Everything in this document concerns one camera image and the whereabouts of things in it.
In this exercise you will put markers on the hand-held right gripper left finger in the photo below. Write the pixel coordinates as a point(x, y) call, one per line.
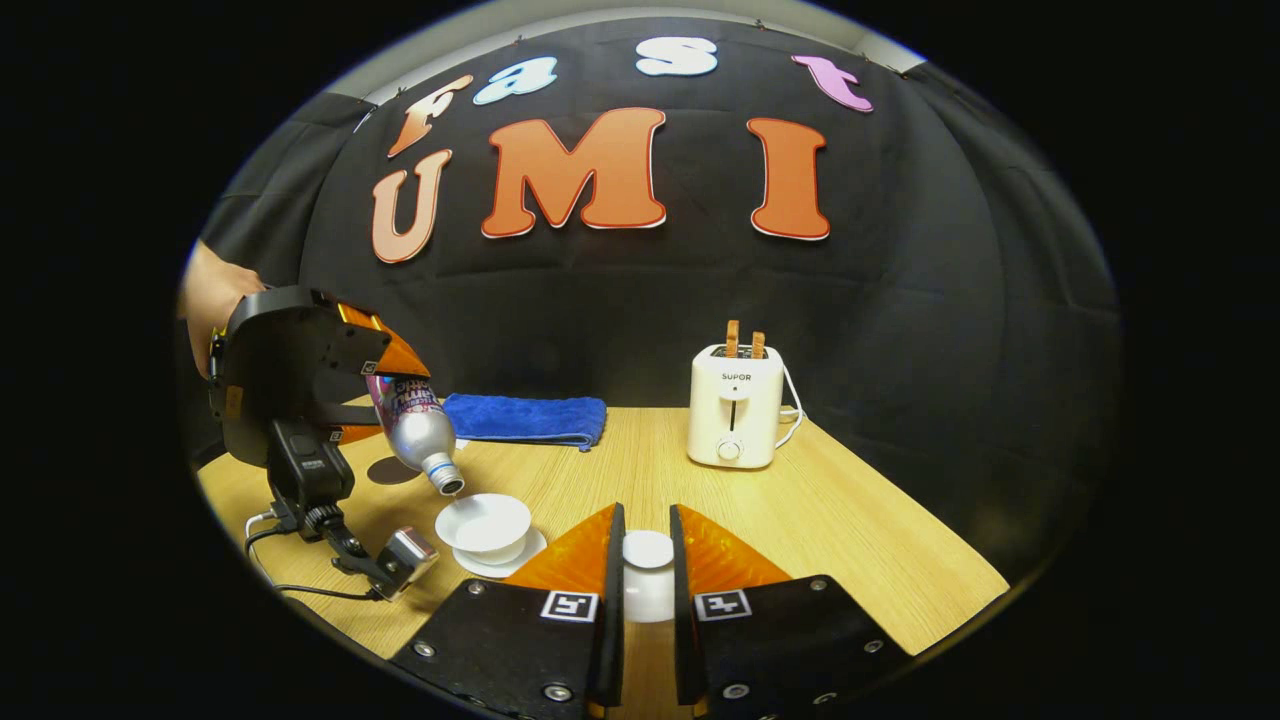
point(612, 650)

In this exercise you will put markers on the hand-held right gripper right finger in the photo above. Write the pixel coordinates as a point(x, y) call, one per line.
point(684, 650)

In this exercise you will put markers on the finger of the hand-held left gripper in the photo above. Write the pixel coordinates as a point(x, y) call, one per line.
point(400, 360)
point(350, 415)

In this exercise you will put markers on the silver water bottle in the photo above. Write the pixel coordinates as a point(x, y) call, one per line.
point(415, 430)

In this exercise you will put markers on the white teacup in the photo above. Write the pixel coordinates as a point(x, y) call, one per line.
point(485, 522)

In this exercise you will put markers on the white saucer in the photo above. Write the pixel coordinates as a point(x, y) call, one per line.
point(530, 552)

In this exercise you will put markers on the blue folded towel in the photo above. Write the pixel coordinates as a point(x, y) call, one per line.
point(525, 418)

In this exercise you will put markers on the white toaster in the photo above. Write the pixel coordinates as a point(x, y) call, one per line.
point(735, 410)

